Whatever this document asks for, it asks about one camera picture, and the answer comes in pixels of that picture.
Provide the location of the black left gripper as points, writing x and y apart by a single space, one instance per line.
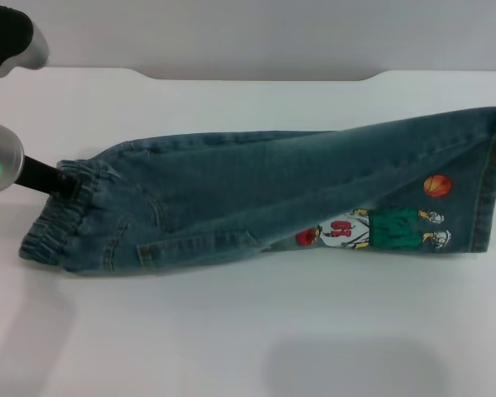
41 178

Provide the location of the blue denim shorts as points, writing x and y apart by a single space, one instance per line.
252 198

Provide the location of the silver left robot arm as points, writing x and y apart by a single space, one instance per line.
2 153

